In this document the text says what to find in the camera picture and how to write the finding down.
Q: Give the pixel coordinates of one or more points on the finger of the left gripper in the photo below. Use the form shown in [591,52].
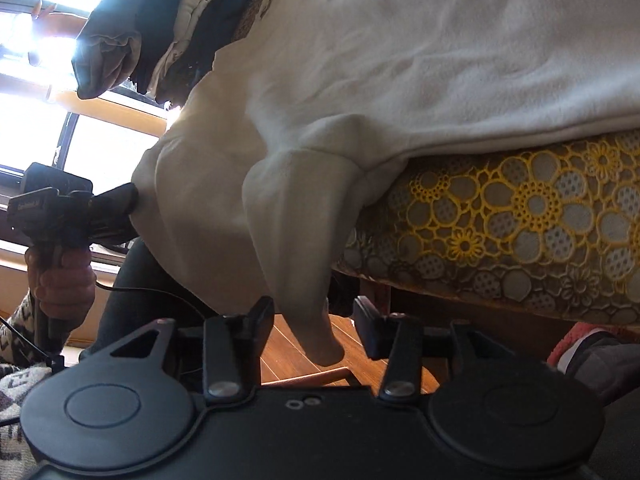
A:
[113,233]
[114,204]

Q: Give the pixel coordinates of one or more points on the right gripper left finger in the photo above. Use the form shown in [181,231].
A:
[232,347]

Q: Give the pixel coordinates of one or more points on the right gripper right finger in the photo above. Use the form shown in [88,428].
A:
[397,339]

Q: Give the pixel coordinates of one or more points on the white printed sweatshirt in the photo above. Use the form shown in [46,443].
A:
[256,187]

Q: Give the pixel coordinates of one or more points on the patterned sleeve left forearm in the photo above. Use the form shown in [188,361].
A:
[14,350]

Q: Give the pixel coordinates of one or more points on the dark folded clothes pile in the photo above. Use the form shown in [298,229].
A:
[164,47]

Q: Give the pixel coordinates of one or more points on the person left hand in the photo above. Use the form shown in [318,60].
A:
[65,293]

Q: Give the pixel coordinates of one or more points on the person dark trousers leg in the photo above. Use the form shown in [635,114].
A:
[145,292]

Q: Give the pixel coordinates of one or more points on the round table lace cloth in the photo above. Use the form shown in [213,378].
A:
[552,231]

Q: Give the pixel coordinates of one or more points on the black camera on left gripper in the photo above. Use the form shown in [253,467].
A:
[38,176]

